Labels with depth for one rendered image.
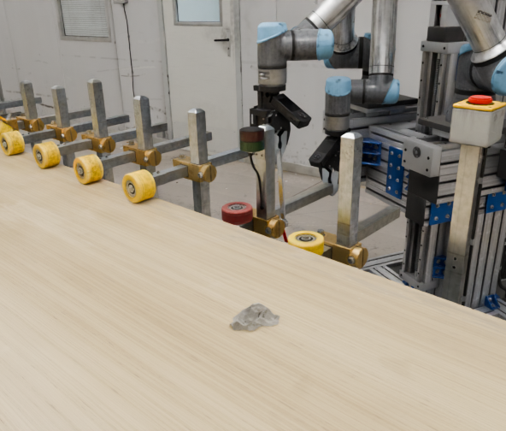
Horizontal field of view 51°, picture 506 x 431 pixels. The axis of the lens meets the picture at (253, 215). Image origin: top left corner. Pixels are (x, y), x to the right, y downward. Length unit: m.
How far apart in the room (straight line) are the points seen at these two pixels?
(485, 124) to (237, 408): 0.63
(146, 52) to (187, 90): 0.61
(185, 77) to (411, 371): 4.61
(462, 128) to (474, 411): 0.49
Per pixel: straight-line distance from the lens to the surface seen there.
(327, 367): 0.82
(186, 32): 5.15
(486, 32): 1.55
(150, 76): 5.57
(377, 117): 2.09
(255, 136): 1.27
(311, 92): 4.38
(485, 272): 2.29
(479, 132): 1.02
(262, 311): 0.90
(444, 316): 0.96
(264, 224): 1.38
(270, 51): 1.39
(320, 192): 1.63
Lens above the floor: 1.40
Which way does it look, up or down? 22 degrees down
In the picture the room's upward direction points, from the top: 1 degrees counter-clockwise
